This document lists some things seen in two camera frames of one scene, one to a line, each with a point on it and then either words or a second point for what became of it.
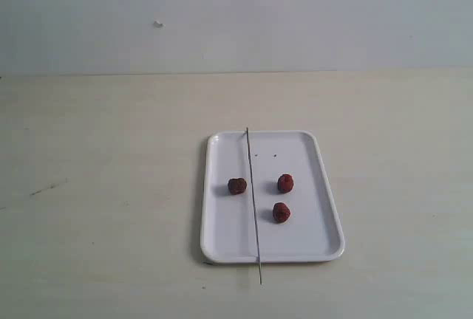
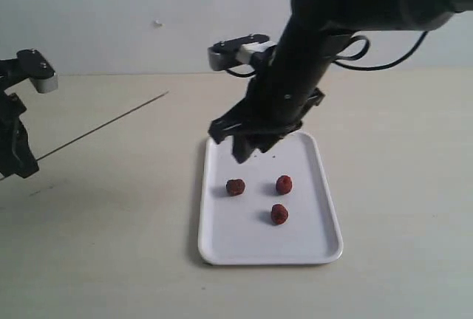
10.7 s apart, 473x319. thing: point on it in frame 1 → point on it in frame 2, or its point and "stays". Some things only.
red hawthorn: x=281 y=213 stays
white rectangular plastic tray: x=312 y=232 stays
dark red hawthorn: x=236 y=186 stays
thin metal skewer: x=254 y=207 → x=101 y=126
